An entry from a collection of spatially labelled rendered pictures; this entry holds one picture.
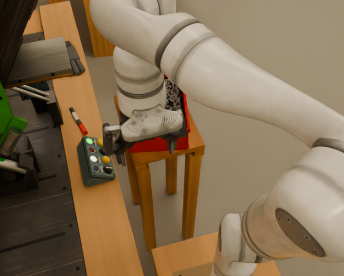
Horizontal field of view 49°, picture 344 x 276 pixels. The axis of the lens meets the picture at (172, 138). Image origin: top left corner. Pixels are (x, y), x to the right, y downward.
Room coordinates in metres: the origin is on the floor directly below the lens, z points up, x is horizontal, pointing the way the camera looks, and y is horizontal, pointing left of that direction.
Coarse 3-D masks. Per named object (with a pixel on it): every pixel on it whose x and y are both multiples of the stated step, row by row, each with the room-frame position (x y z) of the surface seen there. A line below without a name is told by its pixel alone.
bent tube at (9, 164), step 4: (8, 160) 0.61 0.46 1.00; (12, 160) 0.62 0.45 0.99; (0, 164) 0.59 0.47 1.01; (4, 164) 0.59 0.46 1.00; (8, 164) 0.60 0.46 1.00; (12, 164) 0.60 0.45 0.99; (16, 164) 0.61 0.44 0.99; (0, 168) 0.59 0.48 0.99; (4, 168) 0.59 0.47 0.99; (8, 168) 0.59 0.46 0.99; (12, 168) 0.59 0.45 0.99; (16, 168) 0.60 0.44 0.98; (20, 168) 0.60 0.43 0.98; (16, 172) 0.59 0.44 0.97; (20, 172) 0.59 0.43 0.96; (24, 172) 0.59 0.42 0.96
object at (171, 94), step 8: (168, 80) 1.06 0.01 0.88; (168, 88) 1.03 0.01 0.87; (176, 88) 1.02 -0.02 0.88; (168, 96) 0.98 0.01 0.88; (176, 96) 0.98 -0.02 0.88; (184, 96) 0.94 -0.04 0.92; (168, 104) 0.95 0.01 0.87; (176, 104) 0.94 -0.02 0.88; (184, 104) 0.92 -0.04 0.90; (184, 112) 0.91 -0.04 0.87; (136, 144) 0.78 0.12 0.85; (144, 144) 0.78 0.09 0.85; (152, 144) 0.79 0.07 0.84; (160, 144) 0.79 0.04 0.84; (184, 144) 0.79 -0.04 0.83; (136, 152) 0.78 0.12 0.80
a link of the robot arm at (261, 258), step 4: (248, 208) 0.26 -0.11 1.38; (244, 212) 0.26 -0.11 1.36; (244, 216) 0.25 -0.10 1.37; (244, 220) 0.24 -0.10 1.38; (244, 224) 0.24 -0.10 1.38; (244, 228) 0.23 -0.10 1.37; (244, 232) 0.23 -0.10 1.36; (244, 236) 0.23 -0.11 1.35; (244, 240) 0.23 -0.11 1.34; (248, 240) 0.22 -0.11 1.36; (248, 244) 0.22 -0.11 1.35; (252, 244) 0.21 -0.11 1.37; (252, 248) 0.21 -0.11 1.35; (256, 252) 0.21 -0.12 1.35; (260, 252) 0.20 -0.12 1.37; (260, 256) 0.21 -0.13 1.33; (264, 256) 0.20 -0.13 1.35; (256, 260) 0.26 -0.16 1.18; (260, 260) 0.26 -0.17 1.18; (264, 260) 0.26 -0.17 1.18; (268, 260) 0.25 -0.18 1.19
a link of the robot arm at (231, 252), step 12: (228, 216) 0.33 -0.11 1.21; (240, 216) 0.33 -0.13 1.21; (228, 228) 0.30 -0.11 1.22; (240, 228) 0.30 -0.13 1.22; (228, 240) 0.28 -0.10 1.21; (240, 240) 0.28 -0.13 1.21; (216, 252) 0.30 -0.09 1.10; (228, 252) 0.27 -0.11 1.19; (240, 252) 0.27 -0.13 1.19; (252, 252) 0.27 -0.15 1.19; (216, 264) 0.29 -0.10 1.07; (228, 264) 0.26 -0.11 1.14; (240, 264) 0.28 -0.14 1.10; (252, 264) 0.28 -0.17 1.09
